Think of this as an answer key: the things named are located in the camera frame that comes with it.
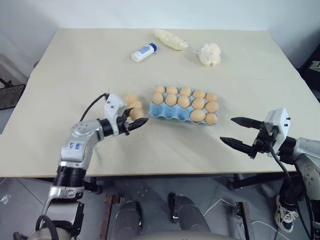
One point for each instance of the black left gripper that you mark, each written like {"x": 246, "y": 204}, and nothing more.
{"x": 122, "y": 125}

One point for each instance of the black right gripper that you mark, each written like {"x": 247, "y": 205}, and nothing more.
{"x": 261, "y": 143}

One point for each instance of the brown egg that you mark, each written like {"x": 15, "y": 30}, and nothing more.
{"x": 212, "y": 107}
{"x": 198, "y": 115}
{"x": 211, "y": 97}
{"x": 158, "y": 98}
{"x": 183, "y": 101}
{"x": 136, "y": 103}
{"x": 160, "y": 89}
{"x": 210, "y": 119}
{"x": 172, "y": 90}
{"x": 136, "y": 114}
{"x": 171, "y": 99}
{"x": 130, "y": 98}
{"x": 185, "y": 91}
{"x": 198, "y": 103}
{"x": 199, "y": 94}

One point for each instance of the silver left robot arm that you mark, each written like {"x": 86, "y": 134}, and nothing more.
{"x": 77, "y": 147}

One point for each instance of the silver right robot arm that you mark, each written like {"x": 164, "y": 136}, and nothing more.
{"x": 306, "y": 160}

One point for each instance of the blue egg carton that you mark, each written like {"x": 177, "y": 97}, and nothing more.
{"x": 160, "y": 112}

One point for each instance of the white bottle with blue cap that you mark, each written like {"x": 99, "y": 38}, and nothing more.
{"x": 143, "y": 52}

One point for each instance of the clear plastic bag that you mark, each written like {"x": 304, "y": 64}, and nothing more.
{"x": 170, "y": 40}

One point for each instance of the black furniture with papers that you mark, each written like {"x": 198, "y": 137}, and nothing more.
{"x": 311, "y": 77}

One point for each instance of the white and black sneaker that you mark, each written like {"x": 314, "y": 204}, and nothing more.
{"x": 286, "y": 212}

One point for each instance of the dark rounded robot leg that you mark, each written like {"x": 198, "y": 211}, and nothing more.
{"x": 187, "y": 212}
{"x": 128, "y": 220}

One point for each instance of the rusty metal bar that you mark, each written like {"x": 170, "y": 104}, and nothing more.
{"x": 108, "y": 217}

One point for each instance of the black mesh chair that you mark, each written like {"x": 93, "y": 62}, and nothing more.
{"x": 11, "y": 96}

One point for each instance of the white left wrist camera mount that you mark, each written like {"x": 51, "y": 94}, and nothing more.
{"x": 113, "y": 105}

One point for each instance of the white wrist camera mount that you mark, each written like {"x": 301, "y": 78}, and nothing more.
{"x": 113, "y": 105}
{"x": 278, "y": 122}

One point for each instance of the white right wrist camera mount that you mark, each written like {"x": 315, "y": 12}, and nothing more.
{"x": 278, "y": 122}

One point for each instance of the black table frame bar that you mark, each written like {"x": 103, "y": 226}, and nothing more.
{"x": 260, "y": 181}

